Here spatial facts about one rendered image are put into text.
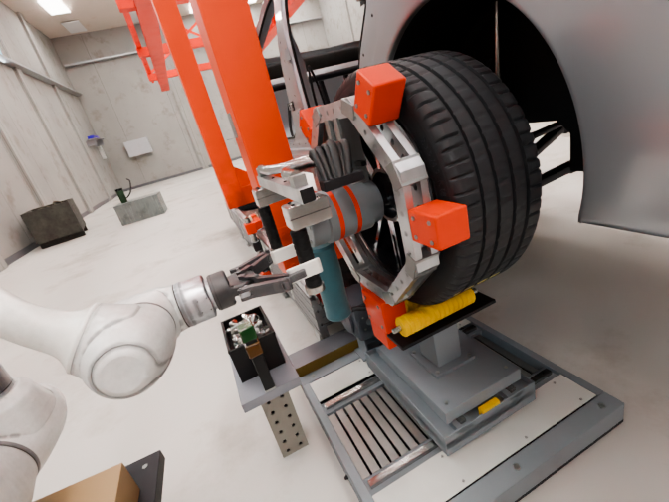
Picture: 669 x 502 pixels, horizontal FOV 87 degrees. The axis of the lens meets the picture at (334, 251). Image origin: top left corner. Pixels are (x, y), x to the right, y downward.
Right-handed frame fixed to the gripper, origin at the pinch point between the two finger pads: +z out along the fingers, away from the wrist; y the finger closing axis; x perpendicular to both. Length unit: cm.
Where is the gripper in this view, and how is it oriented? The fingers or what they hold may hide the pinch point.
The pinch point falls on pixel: (305, 257)
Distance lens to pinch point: 76.3
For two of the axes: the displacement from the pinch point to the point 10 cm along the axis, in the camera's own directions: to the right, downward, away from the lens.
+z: 8.9, -3.6, 2.9
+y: 3.9, 2.5, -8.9
